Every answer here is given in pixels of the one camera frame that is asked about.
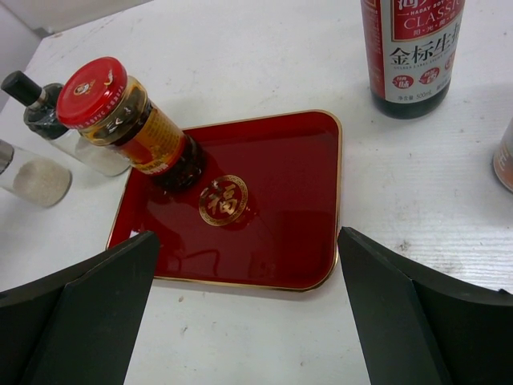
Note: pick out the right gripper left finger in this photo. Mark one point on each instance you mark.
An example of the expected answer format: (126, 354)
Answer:
(79, 325)

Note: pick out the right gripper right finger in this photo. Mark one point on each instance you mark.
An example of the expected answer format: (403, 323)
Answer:
(419, 326)

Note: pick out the silver-lid glass salt shaker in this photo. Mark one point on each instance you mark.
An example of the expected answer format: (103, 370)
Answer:
(33, 178)

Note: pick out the white-lid seasoning jar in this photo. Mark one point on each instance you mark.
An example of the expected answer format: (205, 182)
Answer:
(502, 159)

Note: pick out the black-cap glass shaker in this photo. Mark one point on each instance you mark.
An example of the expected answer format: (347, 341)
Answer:
(40, 116)

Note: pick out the red-lid chili oil jar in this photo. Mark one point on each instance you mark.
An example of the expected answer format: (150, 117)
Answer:
(111, 109)

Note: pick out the soy sauce bottle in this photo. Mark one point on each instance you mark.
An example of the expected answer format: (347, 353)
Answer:
(410, 50)

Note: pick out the red gold-rimmed tray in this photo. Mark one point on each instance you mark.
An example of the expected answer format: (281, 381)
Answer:
(264, 213)

